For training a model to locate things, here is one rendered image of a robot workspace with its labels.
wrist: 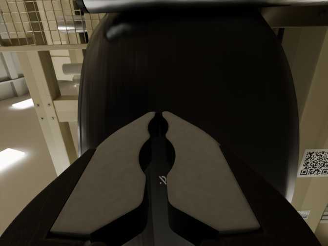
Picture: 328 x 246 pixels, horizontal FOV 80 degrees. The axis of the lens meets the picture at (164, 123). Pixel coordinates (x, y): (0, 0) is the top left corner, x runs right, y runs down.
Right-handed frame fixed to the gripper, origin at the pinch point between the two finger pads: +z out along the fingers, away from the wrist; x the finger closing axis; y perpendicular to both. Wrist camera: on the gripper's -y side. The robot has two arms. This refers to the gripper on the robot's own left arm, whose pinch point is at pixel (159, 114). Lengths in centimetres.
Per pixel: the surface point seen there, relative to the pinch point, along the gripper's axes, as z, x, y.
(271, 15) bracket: 38.9, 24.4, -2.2
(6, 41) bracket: 66, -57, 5
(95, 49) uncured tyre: 15.6, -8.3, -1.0
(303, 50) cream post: 28.1, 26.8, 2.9
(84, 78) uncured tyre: 13.8, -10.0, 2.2
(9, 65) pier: 887, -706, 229
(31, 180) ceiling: 268, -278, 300
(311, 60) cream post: 25.1, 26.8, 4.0
